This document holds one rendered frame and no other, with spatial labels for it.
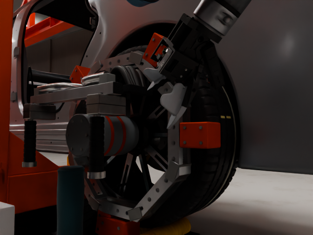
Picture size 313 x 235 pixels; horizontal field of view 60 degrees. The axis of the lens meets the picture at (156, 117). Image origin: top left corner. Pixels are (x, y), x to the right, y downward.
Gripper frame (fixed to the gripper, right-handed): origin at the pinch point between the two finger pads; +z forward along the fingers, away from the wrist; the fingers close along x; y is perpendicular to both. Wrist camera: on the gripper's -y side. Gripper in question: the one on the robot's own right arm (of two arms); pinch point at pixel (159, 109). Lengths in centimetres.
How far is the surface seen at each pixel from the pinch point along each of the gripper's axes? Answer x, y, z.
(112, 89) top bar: -9.6, 8.0, 4.1
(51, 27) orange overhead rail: -531, -38, 162
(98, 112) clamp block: -6.0, 9.4, 9.0
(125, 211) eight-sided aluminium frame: -4.2, -15.5, 39.4
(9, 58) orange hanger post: -70, 28, 36
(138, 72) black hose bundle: -20.9, -1.0, 0.9
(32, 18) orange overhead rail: -708, -12, 220
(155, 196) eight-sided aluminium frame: 0.0, -16.9, 26.3
